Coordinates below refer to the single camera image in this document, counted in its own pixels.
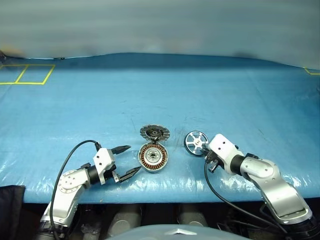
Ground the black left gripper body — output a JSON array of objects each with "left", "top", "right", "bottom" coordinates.
[{"left": 106, "top": 163, "right": 123, "bottom": 184}]

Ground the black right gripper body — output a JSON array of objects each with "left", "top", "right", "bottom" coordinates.
[{"left": 205, "top": 150, "right": 221, "bottom": 174}]

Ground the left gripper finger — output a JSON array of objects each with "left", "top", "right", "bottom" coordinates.
[
  {"left": 110, "top": 145, "right": 132, "bottom": 156},
  {"left": 119, "top": 165, "right": 142, "bottom": 184}
]

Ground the silver spoked motor rotor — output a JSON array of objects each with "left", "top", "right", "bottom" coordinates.
[{"left": 184, "top": 130, "right": 209, "bottom": 156}]

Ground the motor stator with copper windings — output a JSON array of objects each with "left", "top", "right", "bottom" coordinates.
[{"left": 138, "top": 141, "right": 170, "bottom": 174}]

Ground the grey rounded cylinder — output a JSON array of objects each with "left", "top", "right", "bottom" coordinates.
[
  {"left": 177, "top": 204, "right": 208, "bottom": 227},
  {"left": 108, "top": 203, "right": 142, "bottom": 236}
]

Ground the blue plastic table cover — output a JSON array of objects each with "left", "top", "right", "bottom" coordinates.
[{"left": 0, "top": 52, "right": 320, "bottom": 205}]

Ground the grey-blue robot torso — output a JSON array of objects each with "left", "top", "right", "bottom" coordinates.
[{"left": 106, "top": 224, "right": 247, "bottom": 240}]

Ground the black cloth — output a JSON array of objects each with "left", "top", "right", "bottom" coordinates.
[{"left": 0, "top": 184, "right": 26, "bottom": 240}]

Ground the yellow tape double rectangle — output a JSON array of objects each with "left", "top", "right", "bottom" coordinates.
[{"left": 0, "top": 64, "right": 56, "bottom": 86}]

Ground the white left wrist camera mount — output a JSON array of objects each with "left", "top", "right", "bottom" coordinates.
[{"left": 92, "top": 147, "right": 117, "bottom": 186}]

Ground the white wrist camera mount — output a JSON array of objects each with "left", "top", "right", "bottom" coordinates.
[
  {"left": 206, "top": 133, "right": 245, "bottom": 174},
  {"left": 92, "top": 147, "right": 117, "bottom": 186}
]

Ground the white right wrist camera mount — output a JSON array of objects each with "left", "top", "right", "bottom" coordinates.
[{"left": 206, "top": 133, "right": 245, "bottom": 174}]

